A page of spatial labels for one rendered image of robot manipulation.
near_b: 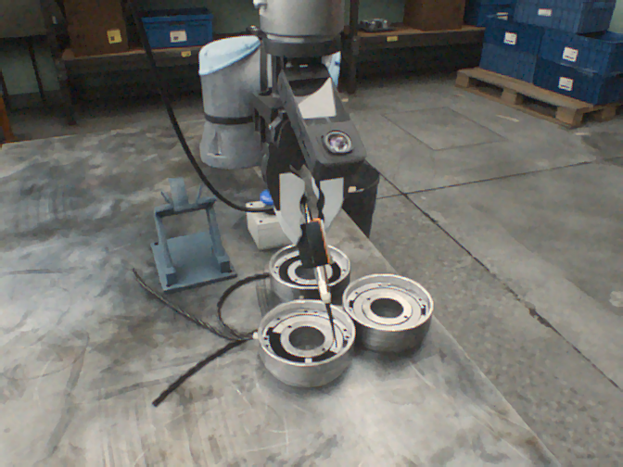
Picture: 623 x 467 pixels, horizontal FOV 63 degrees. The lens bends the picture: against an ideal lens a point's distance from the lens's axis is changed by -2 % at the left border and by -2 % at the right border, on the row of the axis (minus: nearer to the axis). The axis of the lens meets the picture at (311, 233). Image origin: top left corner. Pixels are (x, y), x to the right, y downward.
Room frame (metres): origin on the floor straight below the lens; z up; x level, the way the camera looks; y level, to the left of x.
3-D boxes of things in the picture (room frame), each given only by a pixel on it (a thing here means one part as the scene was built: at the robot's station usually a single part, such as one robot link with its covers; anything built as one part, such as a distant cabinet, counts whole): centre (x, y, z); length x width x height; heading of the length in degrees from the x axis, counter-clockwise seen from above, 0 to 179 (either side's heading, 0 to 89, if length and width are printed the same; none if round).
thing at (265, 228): (0.69, 0.06, 0.82); 0.08 x 0.07 x 0.05; 20
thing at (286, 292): (0.55, 0.00, 0.82); 0.10 x 0.10 x 0.04
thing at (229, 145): (1.01, 0.16, 0.85); 0.15 x 0.15 x 0.10
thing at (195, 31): (4.02, 1.01, 0.56); 0.52 x 0.38 x 0.22; 107
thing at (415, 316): (0.48, -0.09, 0.82); 0.08 x 0.08 x 0.02
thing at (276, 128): (0.50, 0.01, 1.07); 0.09 x 0.08 x 0.12; 23
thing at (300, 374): (0.43, 0.01, 0.82); 0.10 x 0.10 x 0.04
